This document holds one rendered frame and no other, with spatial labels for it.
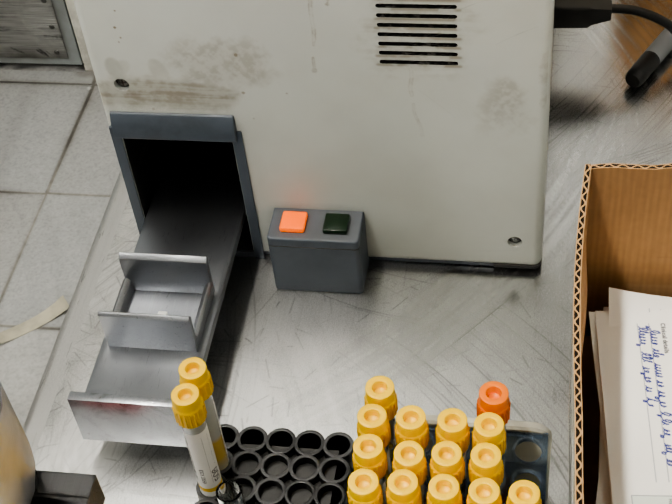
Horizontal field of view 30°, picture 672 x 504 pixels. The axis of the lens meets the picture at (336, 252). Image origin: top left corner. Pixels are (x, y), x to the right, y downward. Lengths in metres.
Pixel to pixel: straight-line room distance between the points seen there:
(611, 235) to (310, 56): 0.20
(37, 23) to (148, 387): 1.77
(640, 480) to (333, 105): 0.28
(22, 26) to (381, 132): 1.78
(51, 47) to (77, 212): 0.42
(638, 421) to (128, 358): 0.30
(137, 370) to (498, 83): 0.27
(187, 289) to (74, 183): 1.50
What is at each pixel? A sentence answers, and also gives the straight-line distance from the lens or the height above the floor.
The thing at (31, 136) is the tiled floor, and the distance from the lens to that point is 2.40.
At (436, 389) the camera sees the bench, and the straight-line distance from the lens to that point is 0.78.
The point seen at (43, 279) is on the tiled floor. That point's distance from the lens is 2.13.
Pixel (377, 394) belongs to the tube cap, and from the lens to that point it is 0.63.
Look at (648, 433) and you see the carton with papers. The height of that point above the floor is 0.94.
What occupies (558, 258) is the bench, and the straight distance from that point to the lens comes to 0.85.
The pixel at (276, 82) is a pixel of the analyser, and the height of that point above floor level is 1.03.
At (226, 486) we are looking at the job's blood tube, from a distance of 0.63.
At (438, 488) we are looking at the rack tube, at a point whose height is 0.99.
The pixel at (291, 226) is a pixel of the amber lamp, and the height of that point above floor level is 0.93.
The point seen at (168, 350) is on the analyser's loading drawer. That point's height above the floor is 0.91.
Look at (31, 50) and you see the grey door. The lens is 2.53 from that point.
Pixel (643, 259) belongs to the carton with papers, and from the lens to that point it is 0.75.
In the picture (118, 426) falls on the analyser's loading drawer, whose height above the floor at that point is 0.91.
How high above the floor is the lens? 1.50
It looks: 47 degrees down
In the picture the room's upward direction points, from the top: 7 degrees counter-clockwise
